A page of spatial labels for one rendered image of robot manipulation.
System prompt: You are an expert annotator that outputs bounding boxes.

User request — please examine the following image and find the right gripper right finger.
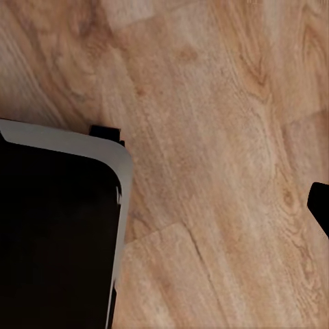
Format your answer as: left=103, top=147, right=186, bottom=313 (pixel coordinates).
left=307, top=182, right=329, bottom=238

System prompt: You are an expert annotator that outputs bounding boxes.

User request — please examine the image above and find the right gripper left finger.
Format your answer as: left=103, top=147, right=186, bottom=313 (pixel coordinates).
left=0, top=182, right=36, bottom=264

